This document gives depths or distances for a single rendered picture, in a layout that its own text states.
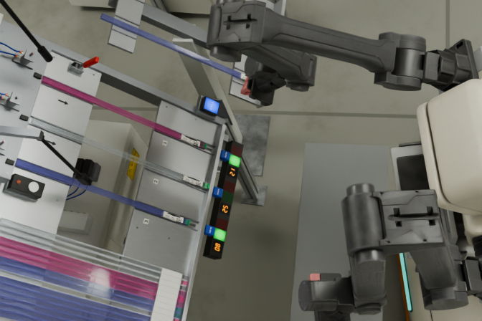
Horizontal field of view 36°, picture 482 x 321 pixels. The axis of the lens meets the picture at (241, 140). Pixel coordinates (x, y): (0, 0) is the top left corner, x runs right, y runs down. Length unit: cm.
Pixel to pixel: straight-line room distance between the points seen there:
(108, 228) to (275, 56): 90
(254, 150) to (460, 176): 159
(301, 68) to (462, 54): 34
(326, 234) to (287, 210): 68
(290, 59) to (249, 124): 130
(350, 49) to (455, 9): 170
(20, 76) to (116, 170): 55
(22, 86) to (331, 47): 76
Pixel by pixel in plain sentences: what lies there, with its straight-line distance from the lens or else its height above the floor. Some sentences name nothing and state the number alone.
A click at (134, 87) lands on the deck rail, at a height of 92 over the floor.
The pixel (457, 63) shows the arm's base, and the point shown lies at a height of 123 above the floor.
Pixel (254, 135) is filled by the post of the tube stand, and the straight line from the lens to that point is 284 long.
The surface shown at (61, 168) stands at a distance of 184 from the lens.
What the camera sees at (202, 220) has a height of 73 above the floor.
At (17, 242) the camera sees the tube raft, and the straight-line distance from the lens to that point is 177.
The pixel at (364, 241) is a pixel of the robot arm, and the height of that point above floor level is 163.
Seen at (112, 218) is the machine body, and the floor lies 58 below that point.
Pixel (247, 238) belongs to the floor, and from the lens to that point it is 271.
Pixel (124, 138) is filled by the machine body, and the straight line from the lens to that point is 226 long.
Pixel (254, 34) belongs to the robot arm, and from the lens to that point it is 130.
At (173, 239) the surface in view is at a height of 76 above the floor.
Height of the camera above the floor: 257
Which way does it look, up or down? 65 degrees down
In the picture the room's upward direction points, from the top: 23 degrees counter-clockwise
